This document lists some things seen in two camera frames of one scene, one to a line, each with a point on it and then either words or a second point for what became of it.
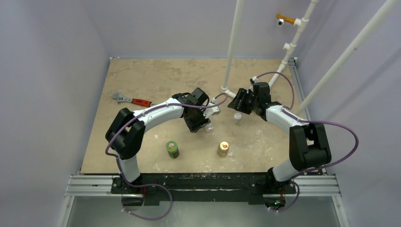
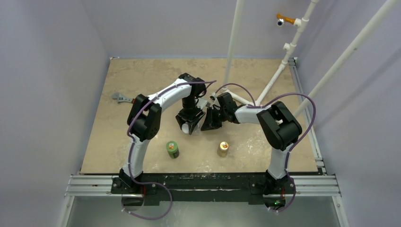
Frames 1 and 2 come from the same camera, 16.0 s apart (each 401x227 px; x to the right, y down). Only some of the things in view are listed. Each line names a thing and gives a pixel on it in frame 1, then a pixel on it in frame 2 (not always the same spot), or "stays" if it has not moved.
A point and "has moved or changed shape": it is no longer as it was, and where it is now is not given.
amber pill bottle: x=223 y=149 stays
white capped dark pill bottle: x=237 y=117 has moved or changed shape
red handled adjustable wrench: x=120 y=99 stays
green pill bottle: x=173 y=149 stays
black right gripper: x=239 y=99 → x=215 y=113
